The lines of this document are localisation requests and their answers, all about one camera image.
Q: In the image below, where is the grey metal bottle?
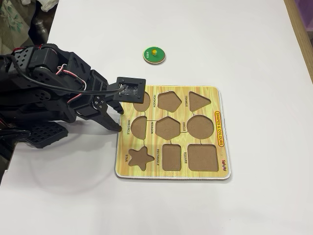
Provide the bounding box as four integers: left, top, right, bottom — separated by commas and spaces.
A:
33, 18, 50, 45

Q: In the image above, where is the wooden shape puzzle board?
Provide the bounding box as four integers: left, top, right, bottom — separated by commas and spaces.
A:
114, 85, 232, 181

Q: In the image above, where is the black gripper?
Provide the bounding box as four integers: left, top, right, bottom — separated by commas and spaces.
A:
66, 69, 124, 133

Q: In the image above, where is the black camera cable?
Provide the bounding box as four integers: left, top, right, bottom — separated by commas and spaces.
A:
9, 57, 127, 95

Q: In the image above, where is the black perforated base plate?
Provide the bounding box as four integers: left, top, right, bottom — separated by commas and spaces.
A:
24, 121, 69, 149

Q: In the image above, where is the black square wrist camera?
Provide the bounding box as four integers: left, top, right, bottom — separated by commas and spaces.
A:
107, 76, 147, 104

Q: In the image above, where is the green circle piece yellow pin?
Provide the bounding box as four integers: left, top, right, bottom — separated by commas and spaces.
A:
142, 46, 166, 65

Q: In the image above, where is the red white gripper servo wire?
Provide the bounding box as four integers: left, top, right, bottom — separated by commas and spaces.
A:
57, 63, 88, 91

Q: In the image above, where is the black table clamp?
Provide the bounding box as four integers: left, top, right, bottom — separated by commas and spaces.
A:
0, 129, 31, 147

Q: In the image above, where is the white crumpled cloth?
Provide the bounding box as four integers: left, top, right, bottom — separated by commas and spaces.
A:
40, 0, 59, 12

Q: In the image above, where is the floral patterned cloth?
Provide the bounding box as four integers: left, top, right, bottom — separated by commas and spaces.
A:
0, 0, 37, 56

